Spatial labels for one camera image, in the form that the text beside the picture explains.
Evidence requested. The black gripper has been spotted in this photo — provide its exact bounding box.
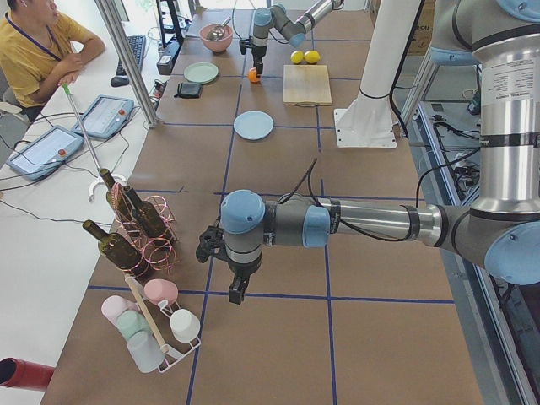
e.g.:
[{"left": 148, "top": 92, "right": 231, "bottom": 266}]
[
  {"left": 227, "top": 248, "right": 262, "bottom": 304},
  {"left": 251, "top": 46, "right": 265, "bottom": 80}
]

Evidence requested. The orange mandarin fruit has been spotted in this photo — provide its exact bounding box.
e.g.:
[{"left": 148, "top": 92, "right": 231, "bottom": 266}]
[{"left": 247, "top": 67, "right": 262, "bottom": 84}]

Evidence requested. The light blue plate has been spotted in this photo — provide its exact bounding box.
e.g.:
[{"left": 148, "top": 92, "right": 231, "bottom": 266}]
[{"left": 233, "top": 111, "right": 274, "bottom": 141}]

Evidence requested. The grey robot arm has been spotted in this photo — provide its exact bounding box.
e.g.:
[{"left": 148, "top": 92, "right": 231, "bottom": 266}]
[
  {"left": 221, "top": 77, "right": 489, "bottom": 306},
  {"left": 240, "top": 0, "right": 344, "bottom": 78}
]

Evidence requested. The light green plate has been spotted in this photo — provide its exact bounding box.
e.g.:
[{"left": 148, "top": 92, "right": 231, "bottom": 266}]
[{"left": 183, "top": 62, "right": 219, "bottom": 84}]

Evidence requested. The lower yellow lemon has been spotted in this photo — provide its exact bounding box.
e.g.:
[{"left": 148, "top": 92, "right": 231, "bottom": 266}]
[{"left": 290, "top": 50, "right": 304, "bottom": 65}]

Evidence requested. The yellow lemon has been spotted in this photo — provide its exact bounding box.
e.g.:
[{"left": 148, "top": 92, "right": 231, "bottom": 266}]
[
  {"left": 290, "top": 50, "right": 304, "bottom": 65},
  {"left": 304, "top": 50, "right": 321, "bottom": 64}
]

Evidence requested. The bamboo cutting board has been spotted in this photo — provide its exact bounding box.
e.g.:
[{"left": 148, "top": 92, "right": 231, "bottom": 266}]
[{"left": 283, "top": 65, "right": 332, "bottom": 105}]

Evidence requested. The pink bowl with ice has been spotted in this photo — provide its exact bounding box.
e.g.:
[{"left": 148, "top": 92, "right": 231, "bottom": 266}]
[{"left": 199, "top": 24, "right": 233, "bottom": 53}]

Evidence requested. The upper yellow lemon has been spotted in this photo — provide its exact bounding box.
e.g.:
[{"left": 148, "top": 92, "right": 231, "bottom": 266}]
[{"left": 304, "top": 50, "right": 321, "bottom": 64}]

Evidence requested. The metal scoop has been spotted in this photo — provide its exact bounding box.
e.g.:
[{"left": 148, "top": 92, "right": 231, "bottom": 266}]
[{"left": 206, "top": 16, "right": 232, "bottom": 41}]

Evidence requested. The white cup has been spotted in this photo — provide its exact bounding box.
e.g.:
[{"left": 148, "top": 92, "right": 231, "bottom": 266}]
[{"left": 170, "top": 309, "right": 201, "bottom": 343}]

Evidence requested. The folded grey cloth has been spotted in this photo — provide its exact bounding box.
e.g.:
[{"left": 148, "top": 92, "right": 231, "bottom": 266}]
[{"left": 175, "top": 82, "right": 203, "bottom": 99}]

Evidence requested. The light grey cup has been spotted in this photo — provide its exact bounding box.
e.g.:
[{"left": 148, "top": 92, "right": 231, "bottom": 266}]
[{"left": 127, "top": 331, "right": 165, "bottom": 373}]

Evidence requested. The green cup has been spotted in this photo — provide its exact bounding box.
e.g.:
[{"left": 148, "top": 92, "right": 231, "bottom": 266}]
[{"left": 116, "top": 310, "right": 151, "bottom": 341}]

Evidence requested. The black keyboard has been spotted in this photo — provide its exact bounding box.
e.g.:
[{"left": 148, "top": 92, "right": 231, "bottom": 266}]
[{"left": 116, "top": 35, "right": 148, "bottom": 77}]

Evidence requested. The pale pink cup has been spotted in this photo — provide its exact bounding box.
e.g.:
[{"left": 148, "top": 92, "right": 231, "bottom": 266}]
[{"left": 101, "top": 295, "right": 139, "bottom": 327}]

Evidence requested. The black computer mouse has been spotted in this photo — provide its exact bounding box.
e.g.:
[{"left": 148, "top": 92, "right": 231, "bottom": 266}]
[{"left": 110, "top": 76, "right": 130, "bottom": 88}]

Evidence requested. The far teach pendant tablet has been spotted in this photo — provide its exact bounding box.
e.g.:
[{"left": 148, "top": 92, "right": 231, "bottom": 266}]
[{"left": 81, "top": 94, "right": 135, "bottom": 140}]

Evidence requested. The teach pendant tablet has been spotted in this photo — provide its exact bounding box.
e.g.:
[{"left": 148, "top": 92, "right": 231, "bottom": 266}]
[
  {"left": 81, "top": 94, "right": 135, "bottom": 140},
  {"left": 7, "top": 126, "right": 84, "bottom": 181}
]

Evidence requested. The metal reach stick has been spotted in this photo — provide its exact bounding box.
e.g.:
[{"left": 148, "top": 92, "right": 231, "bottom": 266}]
[{"left": 62, "top": 84, "right": 127, "bottom": 203}]

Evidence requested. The near teach pendant tablet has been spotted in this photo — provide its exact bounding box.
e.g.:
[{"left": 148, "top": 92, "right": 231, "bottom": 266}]
[{"left": 7, "top": 126, "right": 84, "bottom": 181}]

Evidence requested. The person in yellow shirt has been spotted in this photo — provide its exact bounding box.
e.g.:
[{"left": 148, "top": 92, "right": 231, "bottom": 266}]
[{"left": 1, "top": 1, "right": 105, "bottom": 122}]

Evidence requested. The red cylinder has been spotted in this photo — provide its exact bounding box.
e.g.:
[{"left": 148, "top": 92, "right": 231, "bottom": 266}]
[{"left": 1, "top": 358, "right": 55, "bottom": 392}]

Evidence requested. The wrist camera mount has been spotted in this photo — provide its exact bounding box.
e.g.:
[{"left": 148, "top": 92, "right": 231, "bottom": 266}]
[{"left": 196, "top": 225, "right": 227, "bottom": 263}]

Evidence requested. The white wire cup rack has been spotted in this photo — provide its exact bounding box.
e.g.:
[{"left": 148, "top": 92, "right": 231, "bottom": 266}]
[{"left": 124, "top": 273, "right": 203, "bottom": 375}]

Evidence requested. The wooden rack handle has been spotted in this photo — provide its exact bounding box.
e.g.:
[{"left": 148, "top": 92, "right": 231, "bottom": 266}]
[{"left": 125, "top": 277, "right": 169, "bottom": 354}]

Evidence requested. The copper wire bottle rack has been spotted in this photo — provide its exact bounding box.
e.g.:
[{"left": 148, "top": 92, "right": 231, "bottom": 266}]
[{"left": 106, "top": 183, "right": 179, "bottom": 275}]

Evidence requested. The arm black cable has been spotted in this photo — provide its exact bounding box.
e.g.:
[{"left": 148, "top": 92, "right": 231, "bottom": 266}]
[{"left": 276, "top": 158, "right": 486, "bottom": 244}]

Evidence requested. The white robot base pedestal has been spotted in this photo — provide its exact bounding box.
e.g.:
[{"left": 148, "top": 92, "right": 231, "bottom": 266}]
[{"left": 334, "top": 0, "right": 422, "bottom": 149}]

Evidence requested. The aluminium frame post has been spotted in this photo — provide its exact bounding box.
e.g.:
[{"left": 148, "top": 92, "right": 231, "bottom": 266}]
[{"left": 94, "top": 0, "right": 159, "bottom": 129}]

